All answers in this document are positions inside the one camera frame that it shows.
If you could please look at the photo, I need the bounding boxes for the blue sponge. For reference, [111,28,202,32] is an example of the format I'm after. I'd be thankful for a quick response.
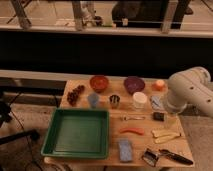
[118,139,133,162]

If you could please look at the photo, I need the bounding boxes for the wooden table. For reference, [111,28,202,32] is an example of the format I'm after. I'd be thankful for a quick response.
[44,80,192,167]

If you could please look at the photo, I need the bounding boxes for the red bowl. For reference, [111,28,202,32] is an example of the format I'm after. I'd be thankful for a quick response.
[90,75,109,93]

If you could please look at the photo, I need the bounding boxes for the orange fruit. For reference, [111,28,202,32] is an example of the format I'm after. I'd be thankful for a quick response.
[153,79,165,91]

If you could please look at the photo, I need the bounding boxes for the black handled knife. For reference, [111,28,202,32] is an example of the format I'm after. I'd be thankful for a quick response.
[159,149,193,165]

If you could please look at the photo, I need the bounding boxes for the blue plastic cup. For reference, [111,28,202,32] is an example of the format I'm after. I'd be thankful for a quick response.
[87,93,99,108]

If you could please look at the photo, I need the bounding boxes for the metal fork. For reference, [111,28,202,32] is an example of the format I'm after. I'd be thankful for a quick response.
[121,116,146,121]

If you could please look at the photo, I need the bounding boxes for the white cup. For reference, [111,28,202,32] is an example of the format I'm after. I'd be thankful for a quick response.
[133,92,148,109]

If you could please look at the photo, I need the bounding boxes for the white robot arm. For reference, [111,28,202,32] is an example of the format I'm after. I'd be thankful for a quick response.
[162,67,213,118]

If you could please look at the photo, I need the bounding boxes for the small black block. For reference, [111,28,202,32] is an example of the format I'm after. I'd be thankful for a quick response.
[153,112,165,121]

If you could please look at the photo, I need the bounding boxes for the red grape bunch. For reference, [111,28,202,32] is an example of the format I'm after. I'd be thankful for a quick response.
[67,85,85,106]

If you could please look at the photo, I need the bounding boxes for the black tripod stand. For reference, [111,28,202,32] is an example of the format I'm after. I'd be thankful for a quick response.
[0,94,41,146]

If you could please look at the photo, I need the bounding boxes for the green plastic tray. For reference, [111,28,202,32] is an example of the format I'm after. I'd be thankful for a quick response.
[41,108,109,159]

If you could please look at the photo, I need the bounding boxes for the small metal cup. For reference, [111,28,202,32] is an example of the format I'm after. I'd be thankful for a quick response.
[109,94,120,109]

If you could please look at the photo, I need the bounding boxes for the purple bowl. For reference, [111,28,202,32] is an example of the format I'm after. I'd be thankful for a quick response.
[124,76,145,94]

